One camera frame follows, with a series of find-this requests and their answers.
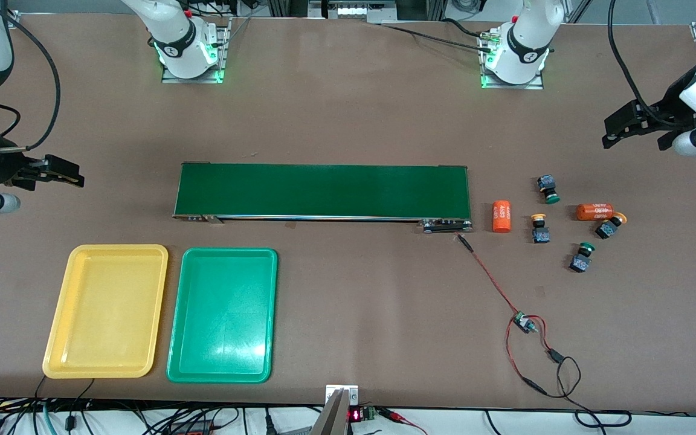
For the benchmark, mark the orange cylindrical battery cell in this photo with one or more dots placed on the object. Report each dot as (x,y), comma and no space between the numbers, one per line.
(501,215)
(594,211)

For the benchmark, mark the red clip lead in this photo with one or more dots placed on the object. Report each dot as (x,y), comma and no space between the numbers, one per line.
(399,415)

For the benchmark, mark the yellow mushroom push button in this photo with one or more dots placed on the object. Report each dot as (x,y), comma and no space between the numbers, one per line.
(541,234)
(606,229)

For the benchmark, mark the white LED light bar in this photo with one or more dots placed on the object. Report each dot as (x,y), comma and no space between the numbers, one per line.
(366,11)

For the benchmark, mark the small speed controller board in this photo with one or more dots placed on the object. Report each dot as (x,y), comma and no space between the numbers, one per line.
(523,322)

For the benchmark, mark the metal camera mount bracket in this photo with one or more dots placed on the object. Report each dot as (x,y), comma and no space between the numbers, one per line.
(336,417)

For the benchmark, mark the aluminium frame structure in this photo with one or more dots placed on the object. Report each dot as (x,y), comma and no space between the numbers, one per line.
(435,9)

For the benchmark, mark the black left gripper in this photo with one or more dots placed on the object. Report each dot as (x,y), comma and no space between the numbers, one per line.
(667,113)

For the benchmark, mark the red LED display module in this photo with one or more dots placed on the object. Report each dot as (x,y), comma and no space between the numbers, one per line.
(355,415)

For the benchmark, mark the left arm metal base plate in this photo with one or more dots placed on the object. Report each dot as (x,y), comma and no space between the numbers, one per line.
(511,86)

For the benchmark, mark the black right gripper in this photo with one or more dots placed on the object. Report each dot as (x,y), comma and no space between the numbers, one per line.
(1,164)

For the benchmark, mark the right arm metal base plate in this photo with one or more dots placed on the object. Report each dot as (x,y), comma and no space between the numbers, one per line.
(223,48)

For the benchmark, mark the green plastic tray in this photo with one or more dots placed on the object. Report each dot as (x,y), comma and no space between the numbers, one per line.
(221,314)

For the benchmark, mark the green mushroom push button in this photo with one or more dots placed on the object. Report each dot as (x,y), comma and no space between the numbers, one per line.
(579,263)
(546,184)

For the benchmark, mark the green conveyor belt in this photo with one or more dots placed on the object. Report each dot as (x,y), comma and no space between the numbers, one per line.
(324,190)

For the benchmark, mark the yellow plastic tray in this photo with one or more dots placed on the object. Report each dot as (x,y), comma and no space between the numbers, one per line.
(106,314)

